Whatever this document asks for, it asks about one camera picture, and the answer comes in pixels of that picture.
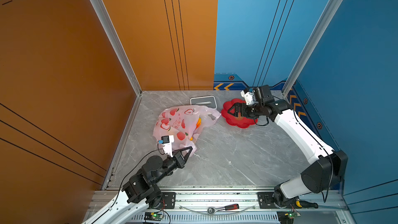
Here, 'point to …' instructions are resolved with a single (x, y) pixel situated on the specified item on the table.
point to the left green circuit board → (153, 216)
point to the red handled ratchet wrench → (211, 211)
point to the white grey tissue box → (209, 101)
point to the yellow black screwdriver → (303, 204)
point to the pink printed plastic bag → (185, 123)
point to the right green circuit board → (291, 214)
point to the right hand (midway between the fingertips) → (233, 112)
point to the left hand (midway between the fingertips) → (193, 148)
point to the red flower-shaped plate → (232, 118)
